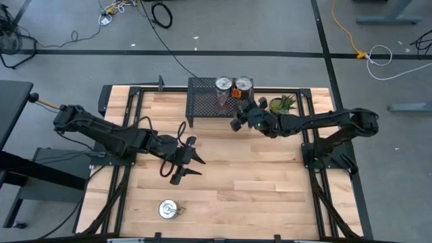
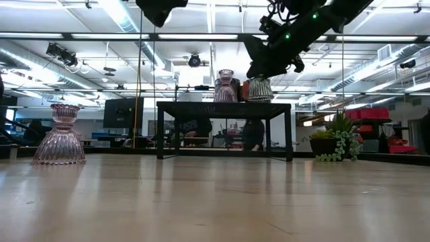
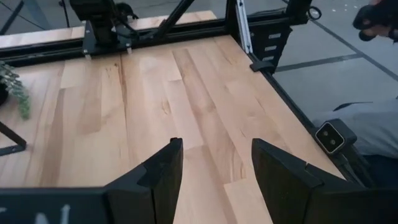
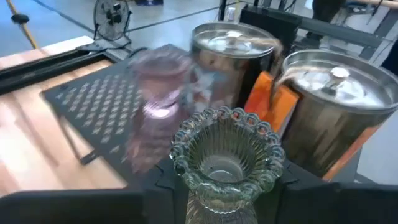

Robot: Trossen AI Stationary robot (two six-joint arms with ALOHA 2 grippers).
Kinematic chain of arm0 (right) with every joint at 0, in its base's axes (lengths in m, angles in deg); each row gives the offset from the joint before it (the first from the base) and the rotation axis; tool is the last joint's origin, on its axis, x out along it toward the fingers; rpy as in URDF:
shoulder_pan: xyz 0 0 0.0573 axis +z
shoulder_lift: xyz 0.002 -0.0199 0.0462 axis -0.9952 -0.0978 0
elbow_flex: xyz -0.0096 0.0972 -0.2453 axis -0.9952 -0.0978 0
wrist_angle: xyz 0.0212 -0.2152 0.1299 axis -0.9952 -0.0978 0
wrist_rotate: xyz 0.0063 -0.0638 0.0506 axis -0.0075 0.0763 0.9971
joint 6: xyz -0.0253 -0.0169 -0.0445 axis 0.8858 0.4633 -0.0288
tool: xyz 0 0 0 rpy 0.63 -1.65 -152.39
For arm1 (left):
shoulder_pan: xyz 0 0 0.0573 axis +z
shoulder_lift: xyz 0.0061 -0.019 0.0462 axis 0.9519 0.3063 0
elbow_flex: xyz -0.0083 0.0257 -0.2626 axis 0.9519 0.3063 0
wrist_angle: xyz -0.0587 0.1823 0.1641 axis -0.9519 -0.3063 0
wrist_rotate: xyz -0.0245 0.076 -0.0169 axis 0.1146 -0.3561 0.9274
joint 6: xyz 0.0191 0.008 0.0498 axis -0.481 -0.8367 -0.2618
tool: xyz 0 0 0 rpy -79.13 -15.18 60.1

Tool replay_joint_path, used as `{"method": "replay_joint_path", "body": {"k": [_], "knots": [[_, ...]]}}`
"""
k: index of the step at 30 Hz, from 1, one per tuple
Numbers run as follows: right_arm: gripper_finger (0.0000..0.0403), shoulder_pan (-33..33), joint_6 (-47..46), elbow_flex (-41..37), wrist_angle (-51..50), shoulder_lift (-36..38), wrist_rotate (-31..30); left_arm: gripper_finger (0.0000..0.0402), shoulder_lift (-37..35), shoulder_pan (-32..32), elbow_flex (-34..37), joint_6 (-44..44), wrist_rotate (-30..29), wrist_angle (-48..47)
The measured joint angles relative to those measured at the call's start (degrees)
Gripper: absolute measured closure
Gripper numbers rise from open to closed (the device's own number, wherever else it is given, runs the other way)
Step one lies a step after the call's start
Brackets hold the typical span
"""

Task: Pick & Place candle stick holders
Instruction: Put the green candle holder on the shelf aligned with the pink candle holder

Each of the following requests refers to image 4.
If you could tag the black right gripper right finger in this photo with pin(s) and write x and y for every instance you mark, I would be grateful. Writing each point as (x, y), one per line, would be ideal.
(326, 205)

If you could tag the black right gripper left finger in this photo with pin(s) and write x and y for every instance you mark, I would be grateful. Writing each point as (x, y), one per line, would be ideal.
(93, 208)

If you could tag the pink glass candlestick holder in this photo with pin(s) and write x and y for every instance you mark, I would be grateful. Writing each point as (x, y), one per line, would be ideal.
(158, 118)

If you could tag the green glass candlestick holder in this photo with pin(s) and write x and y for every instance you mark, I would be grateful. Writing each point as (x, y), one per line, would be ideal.
(227, 140)

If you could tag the black perforated metal shelf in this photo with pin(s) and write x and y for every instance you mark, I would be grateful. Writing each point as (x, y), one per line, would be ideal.
(99, 102)

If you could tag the black floor fan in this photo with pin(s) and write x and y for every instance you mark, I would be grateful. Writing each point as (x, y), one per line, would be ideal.
(112, 18)

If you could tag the black round knob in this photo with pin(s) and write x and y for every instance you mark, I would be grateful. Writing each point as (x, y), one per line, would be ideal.
(20, 18)

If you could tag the black aluminium rig frame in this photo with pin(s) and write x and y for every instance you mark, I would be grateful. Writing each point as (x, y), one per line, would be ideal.
(46, 67)

